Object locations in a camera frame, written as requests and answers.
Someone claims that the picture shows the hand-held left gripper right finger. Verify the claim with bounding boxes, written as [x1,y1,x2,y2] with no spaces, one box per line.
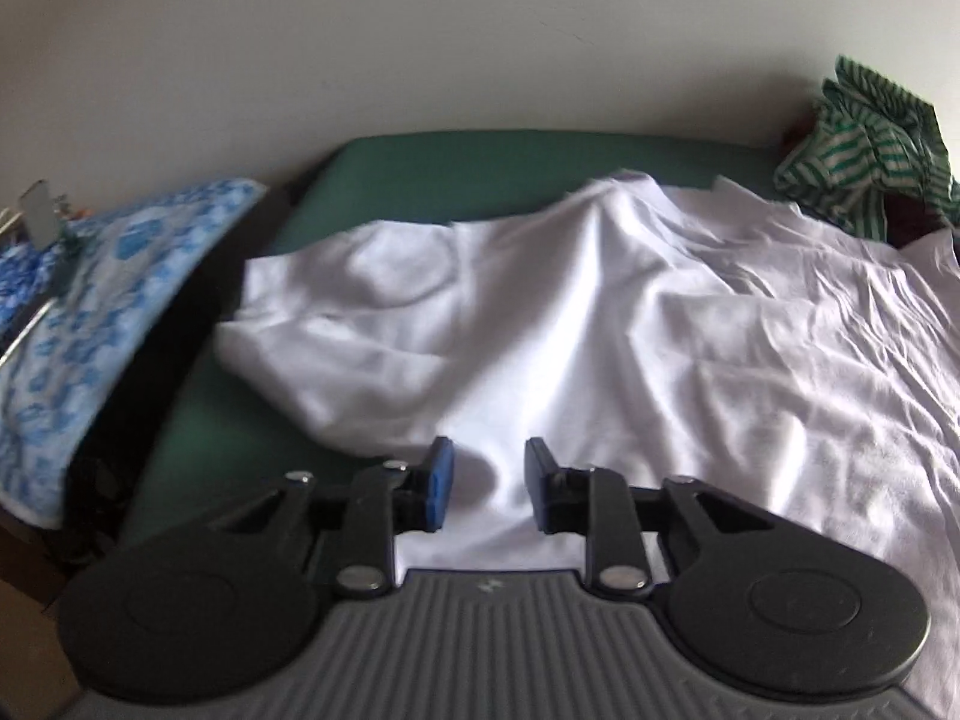
[523,436,782,601]

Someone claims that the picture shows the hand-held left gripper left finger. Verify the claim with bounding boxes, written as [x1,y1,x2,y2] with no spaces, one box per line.
[201,435,457,602]

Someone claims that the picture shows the white shirt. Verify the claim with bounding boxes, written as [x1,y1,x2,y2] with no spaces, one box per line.
[214,172,960,720]

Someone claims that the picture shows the green table cloth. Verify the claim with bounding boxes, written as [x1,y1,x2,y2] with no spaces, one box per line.
[120,131,781,548]

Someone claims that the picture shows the blue patterned cloth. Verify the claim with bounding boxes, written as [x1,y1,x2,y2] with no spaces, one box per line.
[0,178,269,526]

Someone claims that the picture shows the silver metal strip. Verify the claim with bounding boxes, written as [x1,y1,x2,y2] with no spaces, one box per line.
[0,298,57,370]

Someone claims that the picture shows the brown cardboard box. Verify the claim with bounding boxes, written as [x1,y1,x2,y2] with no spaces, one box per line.
[0,525,76,720]

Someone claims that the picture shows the green striped garment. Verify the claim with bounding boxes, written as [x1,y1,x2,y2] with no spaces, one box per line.
[774,54,960,241]

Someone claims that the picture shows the small grey rectangular object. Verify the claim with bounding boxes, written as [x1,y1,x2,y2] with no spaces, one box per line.
[16,180,62,248]

